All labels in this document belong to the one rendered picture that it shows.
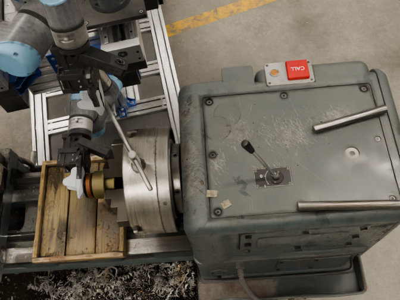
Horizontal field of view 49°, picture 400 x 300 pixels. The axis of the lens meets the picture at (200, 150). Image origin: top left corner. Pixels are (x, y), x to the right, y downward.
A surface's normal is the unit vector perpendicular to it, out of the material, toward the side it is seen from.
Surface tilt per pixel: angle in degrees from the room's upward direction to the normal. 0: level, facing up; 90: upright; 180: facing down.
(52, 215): 0
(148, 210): 52
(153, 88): 0
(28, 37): 37
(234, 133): 0
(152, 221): 68
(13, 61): 89
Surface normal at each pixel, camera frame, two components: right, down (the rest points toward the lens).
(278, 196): -0.07, -0.43
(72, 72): -0.08, -0.72
